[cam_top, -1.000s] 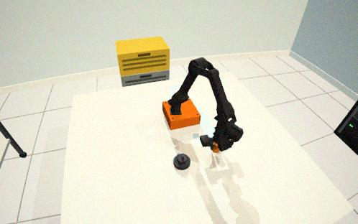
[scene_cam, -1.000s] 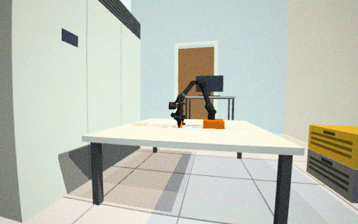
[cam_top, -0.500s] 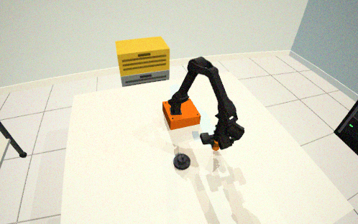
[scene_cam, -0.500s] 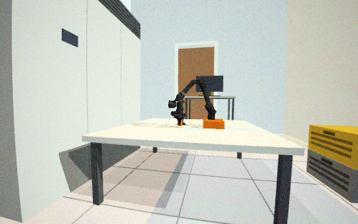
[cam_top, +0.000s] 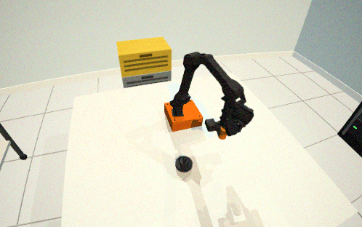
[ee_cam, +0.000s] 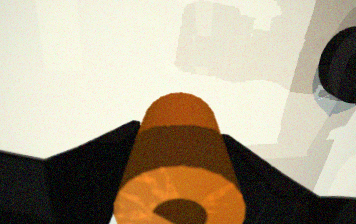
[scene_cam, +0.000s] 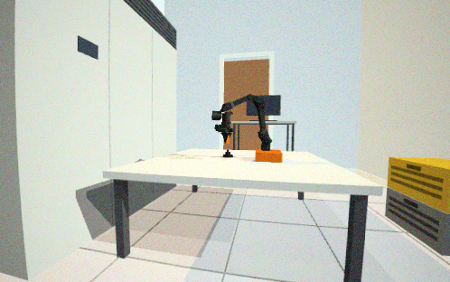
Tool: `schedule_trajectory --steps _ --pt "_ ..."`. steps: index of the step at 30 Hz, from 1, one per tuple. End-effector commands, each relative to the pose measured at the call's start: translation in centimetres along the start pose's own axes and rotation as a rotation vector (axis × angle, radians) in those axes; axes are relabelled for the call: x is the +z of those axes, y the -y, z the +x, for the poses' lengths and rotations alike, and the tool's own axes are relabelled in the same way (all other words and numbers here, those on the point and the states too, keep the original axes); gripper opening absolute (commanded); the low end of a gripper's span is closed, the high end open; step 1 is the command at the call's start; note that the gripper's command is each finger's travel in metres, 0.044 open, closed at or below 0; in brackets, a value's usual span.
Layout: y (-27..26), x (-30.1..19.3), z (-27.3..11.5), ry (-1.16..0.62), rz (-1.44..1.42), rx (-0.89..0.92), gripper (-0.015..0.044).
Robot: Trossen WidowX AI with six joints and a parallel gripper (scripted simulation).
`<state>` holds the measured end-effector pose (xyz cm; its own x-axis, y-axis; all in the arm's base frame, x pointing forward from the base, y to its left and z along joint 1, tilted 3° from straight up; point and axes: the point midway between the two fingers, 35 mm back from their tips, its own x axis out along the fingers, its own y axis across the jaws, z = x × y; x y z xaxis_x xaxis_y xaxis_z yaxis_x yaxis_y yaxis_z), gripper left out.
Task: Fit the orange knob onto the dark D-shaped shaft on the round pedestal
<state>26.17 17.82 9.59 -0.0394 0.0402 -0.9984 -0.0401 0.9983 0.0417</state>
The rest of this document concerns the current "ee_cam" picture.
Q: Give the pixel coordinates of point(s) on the orange knob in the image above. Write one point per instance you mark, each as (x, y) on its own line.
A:
(179, 171)

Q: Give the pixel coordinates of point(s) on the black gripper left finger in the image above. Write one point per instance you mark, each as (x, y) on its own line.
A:
(77, 186)

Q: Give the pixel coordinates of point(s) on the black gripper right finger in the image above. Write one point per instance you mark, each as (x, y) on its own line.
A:
(272, 197)

